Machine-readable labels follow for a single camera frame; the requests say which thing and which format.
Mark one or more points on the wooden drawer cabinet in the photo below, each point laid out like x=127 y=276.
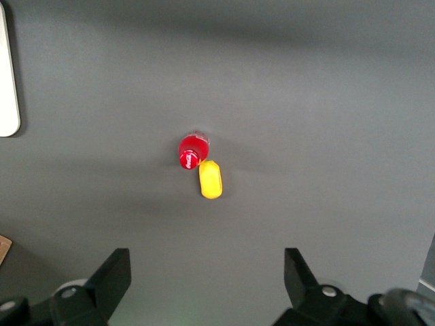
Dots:
x=3 y=248

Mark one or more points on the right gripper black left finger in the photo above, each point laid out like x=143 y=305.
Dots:
x=102 y=292

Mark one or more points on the yellow toy lemon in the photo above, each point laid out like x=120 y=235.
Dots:
x=210 y=180

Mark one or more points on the red coke bottle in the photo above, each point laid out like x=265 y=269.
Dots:
x=193 y=146

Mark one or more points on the beige plastic tray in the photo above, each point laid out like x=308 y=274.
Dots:
x=7 y=85

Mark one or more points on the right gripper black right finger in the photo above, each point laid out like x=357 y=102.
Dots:
x=306 y=299

